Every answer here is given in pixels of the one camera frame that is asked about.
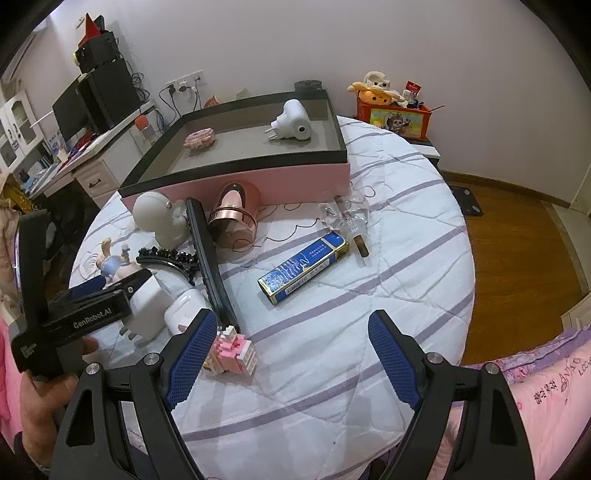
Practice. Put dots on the red toy box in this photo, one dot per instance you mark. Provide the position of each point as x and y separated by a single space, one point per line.
397 121

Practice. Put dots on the red ball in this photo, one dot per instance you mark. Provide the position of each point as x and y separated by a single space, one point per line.
142 122

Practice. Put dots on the white glass-door cabinet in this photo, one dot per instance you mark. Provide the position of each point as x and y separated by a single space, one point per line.
16 134

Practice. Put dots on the person's left hand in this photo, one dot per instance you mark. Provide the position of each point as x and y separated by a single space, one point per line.
44 406

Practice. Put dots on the brown cigar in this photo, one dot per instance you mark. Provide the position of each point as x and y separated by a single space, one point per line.
360 244

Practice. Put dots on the pink box with black rim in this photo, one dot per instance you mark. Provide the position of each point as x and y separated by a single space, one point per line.
240 147

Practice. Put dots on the white skull plush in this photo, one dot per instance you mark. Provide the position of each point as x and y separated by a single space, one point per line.
378 79

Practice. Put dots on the black computer monitor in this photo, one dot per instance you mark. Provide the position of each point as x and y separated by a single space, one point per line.
69 110

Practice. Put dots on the small doll figurine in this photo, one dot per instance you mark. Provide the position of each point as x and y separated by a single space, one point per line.
113 263

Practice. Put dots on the white plug adapter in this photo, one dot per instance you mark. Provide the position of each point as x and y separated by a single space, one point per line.
293 117

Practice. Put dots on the pink printed blanket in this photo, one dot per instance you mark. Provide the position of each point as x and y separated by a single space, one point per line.
545 397

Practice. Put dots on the white desk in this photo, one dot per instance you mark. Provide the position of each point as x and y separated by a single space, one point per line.
106 157

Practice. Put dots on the black round container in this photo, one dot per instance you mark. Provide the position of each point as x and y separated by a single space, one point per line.
308 86

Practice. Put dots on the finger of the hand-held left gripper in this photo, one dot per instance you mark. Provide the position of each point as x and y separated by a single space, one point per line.
90 287
134 279

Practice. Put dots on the rose gold cup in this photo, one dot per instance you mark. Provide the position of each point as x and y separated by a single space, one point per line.
231 217

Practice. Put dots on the yellow plush toy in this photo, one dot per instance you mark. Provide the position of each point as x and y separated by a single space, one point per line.
374 94

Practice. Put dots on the black beaded headband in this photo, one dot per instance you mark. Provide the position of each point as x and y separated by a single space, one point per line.
171 258

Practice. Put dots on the white charger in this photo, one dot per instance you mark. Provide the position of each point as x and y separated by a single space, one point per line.
150 304

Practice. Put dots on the white dog figurine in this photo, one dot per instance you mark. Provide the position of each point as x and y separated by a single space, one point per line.
157 217

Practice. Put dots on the red paper triangle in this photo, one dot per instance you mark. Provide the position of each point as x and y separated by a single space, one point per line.
92 27

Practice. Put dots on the white earbuds case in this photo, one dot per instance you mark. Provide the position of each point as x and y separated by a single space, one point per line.
187 309

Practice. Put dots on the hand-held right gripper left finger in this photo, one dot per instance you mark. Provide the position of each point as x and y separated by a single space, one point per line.
191 355

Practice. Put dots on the white wall outlet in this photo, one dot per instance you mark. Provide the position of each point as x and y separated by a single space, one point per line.
184 81

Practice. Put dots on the black side table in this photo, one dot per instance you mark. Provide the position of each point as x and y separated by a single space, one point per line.
427 148

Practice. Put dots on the pink block cat figure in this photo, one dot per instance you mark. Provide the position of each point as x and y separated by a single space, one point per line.
231 353

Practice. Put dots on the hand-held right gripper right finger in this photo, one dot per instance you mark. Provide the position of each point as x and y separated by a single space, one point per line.
392 355

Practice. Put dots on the pile of clothes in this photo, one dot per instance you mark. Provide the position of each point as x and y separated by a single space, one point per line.
11 217

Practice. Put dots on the blue cigarette pack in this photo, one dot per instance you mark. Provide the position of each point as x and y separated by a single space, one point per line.
300 270

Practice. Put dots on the white air conditioner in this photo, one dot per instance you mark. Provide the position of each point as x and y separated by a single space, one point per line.
16 57

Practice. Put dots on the clear glass ashtray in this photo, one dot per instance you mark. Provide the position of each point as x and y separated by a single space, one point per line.
348 219

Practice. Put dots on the black floor scale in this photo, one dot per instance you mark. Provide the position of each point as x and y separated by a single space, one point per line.
467 201

